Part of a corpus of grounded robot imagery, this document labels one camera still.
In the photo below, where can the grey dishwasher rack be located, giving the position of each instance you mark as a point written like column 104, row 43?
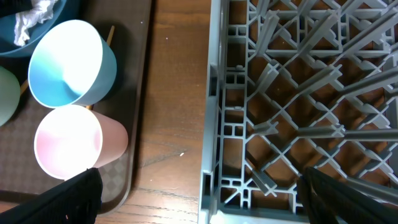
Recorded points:
column 291, row 85

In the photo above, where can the wooden chopstick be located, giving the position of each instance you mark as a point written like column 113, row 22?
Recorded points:
column 24, row 86
column 108, row 41

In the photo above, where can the green bowl with rice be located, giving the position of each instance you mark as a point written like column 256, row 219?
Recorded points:
column 10, row 95

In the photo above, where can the pink plastic cup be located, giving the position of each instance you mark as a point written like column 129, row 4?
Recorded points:
column 72, row 139

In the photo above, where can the left wooden chopstick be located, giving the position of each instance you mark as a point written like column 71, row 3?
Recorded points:
column 24, row 86

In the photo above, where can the light blue bowl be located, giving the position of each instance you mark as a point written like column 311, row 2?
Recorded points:
column 72, row 64

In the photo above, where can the right wooden chopstick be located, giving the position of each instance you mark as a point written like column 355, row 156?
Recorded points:
column 108, row 41

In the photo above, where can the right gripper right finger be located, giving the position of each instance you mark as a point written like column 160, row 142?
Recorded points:
column 355, row 201

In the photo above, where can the white napkin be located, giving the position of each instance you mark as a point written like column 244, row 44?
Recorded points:
column 42, row 11

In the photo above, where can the brown serving tray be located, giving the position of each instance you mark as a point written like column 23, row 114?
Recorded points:
column 22, row 179

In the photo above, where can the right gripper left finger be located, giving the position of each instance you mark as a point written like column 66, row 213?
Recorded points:
column 77, row 200

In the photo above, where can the dark blue plate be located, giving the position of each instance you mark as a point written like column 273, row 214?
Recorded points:
column 63, row 10

